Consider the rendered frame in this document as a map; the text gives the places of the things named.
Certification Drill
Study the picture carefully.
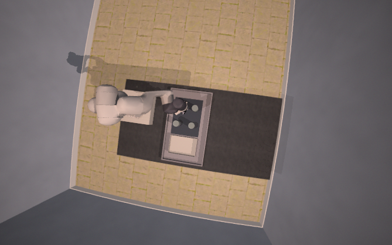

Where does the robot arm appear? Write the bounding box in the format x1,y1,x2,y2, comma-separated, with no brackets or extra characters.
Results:
87,84,188,125

